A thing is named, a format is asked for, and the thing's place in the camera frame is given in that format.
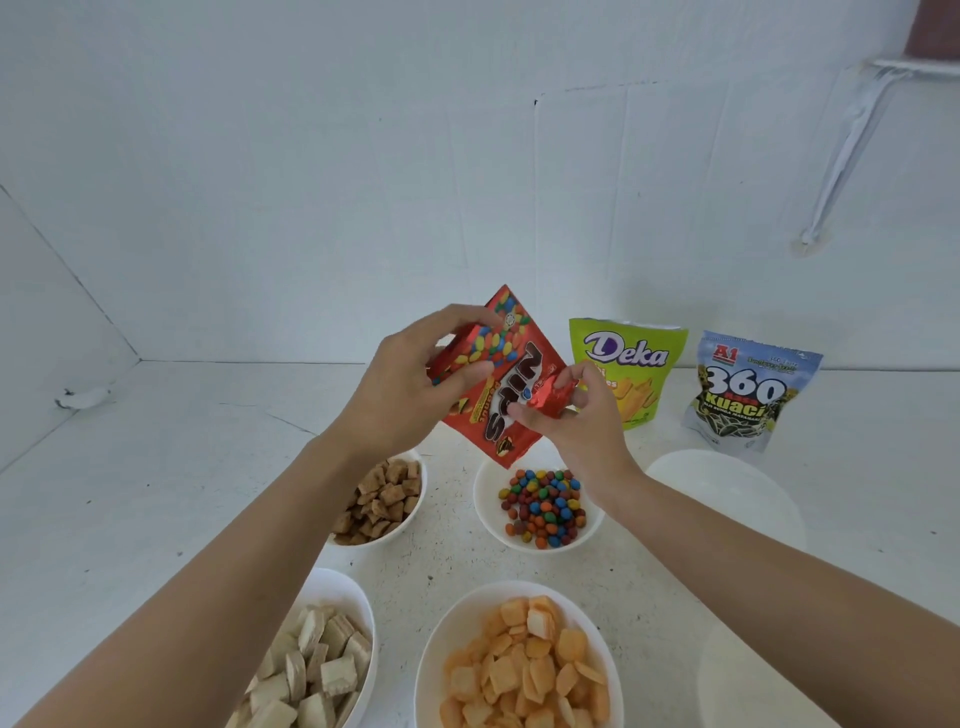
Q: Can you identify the white round bowl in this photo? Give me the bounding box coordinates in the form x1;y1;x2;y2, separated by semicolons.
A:
695;622;841;728
326;448;429;549
224;567;379;728
413;579;625;728
472;438;607;556
644;448;809;553

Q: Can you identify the person's left forearm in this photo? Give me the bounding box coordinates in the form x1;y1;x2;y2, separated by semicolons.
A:
14;423;365;728

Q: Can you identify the pile of colourful round candies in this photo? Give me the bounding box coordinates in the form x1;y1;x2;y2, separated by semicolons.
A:
498;468;588;551

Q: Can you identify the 360 Kuaci seed bag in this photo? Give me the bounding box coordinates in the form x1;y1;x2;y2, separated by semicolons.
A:
680;329;825;454

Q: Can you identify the person's right hand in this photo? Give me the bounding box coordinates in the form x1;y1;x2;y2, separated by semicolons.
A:
506;362;646;519

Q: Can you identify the pile of brown pillow snacks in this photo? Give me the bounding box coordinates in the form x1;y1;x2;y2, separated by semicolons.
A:
332;458;423;546

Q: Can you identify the white shelf bracket strut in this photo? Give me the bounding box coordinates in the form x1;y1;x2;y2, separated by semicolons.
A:
791;63;913;256

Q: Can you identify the person's right forearm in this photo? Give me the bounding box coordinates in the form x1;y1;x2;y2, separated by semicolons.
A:
605;473;960;728

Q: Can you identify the red Nips candy bag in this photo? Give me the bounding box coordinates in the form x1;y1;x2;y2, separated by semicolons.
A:
425;283;580;471

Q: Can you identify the pile of beige wafer cubes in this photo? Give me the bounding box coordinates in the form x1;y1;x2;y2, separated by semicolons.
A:
226;605;373;728

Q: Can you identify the green snack bag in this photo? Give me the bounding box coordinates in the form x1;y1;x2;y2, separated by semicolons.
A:
567;317;690;431

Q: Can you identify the person's left hand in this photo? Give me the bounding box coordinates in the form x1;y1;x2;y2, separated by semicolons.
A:
326;303;505;463

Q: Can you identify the pile of orange wafer cubes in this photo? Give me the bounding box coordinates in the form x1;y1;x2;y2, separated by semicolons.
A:
438;596;613;728

